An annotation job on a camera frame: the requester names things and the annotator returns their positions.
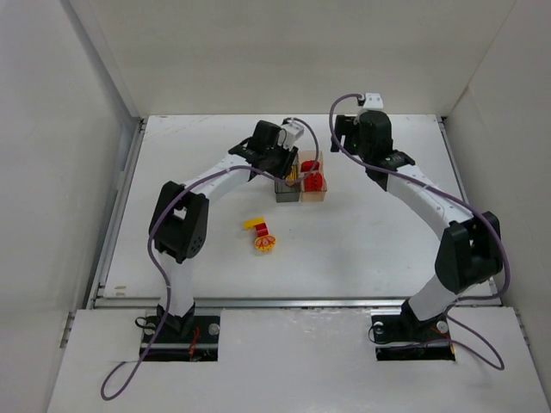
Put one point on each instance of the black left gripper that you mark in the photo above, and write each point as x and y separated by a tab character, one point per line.
283	163

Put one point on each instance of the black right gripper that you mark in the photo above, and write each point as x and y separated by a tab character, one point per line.
341	134

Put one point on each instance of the yellow striped lego brick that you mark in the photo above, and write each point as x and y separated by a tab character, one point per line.
292	177

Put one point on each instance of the red small lego brick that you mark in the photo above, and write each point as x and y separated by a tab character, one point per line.
314	182

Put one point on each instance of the yellow butterfly lego brick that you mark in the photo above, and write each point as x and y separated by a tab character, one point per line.
265	243

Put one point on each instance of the red angled lego brick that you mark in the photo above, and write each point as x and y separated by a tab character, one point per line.
309	166

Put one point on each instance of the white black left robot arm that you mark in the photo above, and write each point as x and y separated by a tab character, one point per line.
178	229

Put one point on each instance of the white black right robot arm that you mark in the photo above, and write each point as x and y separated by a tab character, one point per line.
468	252

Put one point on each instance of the grey transparent container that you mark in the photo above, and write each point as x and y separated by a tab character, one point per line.
285	193

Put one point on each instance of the orange transparent container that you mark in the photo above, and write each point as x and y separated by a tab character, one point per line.
312	196

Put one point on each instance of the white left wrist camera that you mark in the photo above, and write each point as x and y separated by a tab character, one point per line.
291	131

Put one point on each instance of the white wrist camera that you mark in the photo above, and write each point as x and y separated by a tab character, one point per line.
371	101
291	131

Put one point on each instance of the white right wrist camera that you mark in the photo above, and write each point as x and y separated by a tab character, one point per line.
371	101

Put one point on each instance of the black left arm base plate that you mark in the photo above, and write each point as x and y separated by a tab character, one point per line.
197	339

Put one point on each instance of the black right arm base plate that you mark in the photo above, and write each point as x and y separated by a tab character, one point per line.
413	344

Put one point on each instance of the aluminium rail left side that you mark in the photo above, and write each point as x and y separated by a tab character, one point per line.
111	224

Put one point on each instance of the aluminium rail front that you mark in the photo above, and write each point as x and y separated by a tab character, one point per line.
263	303

